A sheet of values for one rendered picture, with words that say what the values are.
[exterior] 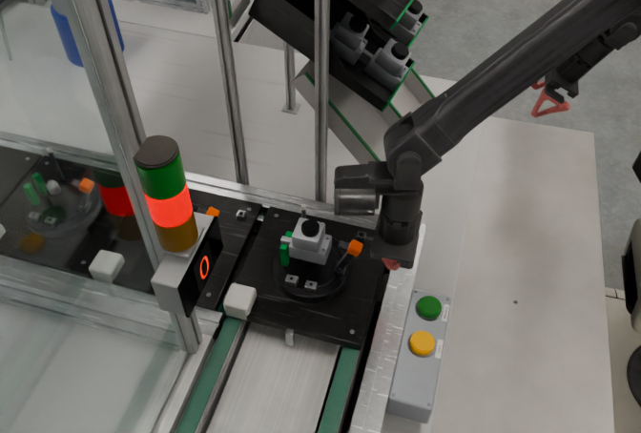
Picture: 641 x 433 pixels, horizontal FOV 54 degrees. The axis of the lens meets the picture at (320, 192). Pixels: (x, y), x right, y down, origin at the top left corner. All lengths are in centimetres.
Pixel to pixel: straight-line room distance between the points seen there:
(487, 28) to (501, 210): 221
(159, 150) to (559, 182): 102
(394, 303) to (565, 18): 55
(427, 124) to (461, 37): 261
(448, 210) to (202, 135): 61
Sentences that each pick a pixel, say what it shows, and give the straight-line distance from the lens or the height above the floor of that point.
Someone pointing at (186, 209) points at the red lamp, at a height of 133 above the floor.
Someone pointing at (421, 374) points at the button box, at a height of 96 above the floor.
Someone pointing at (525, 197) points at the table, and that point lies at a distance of 145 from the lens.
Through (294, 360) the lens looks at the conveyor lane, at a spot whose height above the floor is 92.
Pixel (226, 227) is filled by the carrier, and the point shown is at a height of 97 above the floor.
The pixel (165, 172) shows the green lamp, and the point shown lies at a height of 140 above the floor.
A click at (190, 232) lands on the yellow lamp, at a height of 129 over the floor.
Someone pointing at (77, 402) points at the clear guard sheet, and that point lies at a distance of 78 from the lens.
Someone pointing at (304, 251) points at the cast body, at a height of 105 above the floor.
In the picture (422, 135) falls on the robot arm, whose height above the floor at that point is 134.
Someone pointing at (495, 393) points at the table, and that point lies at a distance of 117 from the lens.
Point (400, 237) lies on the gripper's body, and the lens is 93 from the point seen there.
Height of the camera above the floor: 190
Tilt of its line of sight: 49 degrees down
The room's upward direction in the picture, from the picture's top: straight up
